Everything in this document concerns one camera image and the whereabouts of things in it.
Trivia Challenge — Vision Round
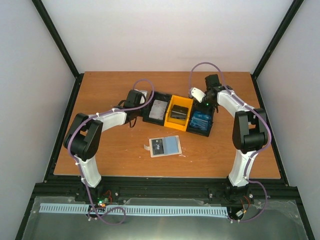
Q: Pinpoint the blue card stack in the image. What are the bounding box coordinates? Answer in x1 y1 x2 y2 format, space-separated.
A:
190 111 212 131

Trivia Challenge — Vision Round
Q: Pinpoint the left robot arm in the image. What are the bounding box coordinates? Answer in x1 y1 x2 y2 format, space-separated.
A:
63 89 148 202

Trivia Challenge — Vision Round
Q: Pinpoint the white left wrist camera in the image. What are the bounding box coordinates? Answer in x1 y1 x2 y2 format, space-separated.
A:
139 90 148 105

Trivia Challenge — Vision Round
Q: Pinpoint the black card bin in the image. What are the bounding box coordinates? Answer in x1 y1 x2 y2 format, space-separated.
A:
142 91 172 126
186 103 215 137

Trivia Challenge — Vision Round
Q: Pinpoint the light blue cable duct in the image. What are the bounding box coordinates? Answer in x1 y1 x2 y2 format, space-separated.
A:
38 203 228 218

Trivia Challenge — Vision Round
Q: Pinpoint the yellow middle card bin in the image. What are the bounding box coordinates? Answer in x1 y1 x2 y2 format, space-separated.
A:
164 95 193 132

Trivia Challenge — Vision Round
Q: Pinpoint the black frame post left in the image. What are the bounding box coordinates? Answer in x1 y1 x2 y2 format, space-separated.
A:
31 0 85 79

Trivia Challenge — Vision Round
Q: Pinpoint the black right card bin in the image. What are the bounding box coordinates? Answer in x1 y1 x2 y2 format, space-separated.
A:
186 103 215 137

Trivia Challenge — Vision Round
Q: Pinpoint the black frame post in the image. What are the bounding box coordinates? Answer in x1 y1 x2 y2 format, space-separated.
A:
31 0 85 79
251 0 304 81

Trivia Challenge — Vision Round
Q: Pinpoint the white card stack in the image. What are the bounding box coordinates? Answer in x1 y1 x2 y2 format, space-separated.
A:
149 99 168 121

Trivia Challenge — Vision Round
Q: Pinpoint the beige card holder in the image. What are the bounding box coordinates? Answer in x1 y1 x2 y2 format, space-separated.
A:
143 135 182 158

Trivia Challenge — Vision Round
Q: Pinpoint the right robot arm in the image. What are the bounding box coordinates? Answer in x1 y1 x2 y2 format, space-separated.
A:
202 74 270 203

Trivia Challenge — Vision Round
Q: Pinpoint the black frame post right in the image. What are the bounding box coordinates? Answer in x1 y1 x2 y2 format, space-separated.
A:
251 0 304 81

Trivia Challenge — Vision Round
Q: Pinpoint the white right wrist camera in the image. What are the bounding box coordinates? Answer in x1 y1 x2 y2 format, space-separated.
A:
189 87 206 103

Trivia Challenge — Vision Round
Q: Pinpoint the black card stack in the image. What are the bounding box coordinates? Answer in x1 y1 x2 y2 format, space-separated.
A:
170 104 189 120

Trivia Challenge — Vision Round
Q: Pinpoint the black front frame rail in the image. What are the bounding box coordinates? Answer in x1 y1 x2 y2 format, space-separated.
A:
29 176 302 207

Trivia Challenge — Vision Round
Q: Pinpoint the black left card bin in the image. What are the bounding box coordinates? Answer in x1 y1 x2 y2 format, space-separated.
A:
142 91 172 126

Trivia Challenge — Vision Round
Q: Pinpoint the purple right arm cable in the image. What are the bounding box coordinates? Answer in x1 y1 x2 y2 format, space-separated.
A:
187 61 273 224

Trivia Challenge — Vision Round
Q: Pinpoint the black VIP card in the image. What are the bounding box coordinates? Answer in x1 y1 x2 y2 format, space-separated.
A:
151 138 165 156

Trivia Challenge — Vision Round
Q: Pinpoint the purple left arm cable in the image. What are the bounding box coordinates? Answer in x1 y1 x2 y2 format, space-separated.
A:
67 78 155 225

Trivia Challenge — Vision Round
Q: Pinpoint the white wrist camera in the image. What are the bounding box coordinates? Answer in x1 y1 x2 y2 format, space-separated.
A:
189 87 206 103
139 90 148 105

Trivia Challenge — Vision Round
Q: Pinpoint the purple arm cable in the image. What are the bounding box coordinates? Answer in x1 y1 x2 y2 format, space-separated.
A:
187 61 273 224
67 78 155 225

